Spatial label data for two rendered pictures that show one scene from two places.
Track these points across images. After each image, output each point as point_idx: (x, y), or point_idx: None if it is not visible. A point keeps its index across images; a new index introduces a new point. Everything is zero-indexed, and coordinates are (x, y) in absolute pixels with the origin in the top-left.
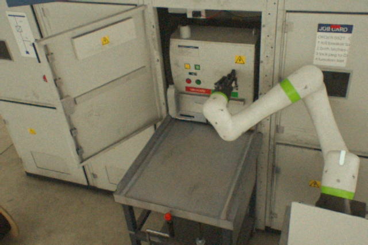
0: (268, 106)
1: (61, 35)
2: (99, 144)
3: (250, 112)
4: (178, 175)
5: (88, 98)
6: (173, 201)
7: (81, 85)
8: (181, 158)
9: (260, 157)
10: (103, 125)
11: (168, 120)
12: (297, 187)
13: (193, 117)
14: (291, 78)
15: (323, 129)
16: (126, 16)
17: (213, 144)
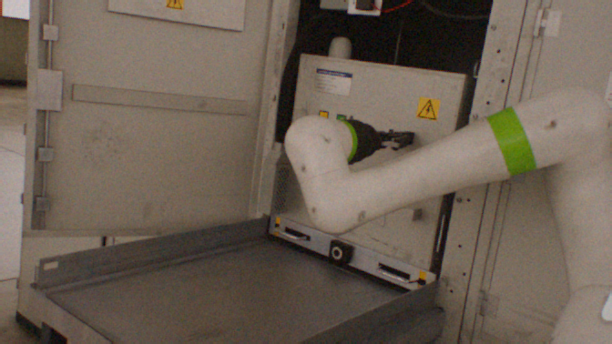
0: (442, 158)
1: None
2: (93, 215)
3: (394, 166)
4: (194, 305)
5: (101, 98)
6: (134, 338)
7: (99, 68)
8: (229, 286)
9: None
10: (117, 177)
11: (258, 233)
12: None
13: (309, 238)
14: (520, 103)
15: (587, 270)
16: None
17: (318, 289)
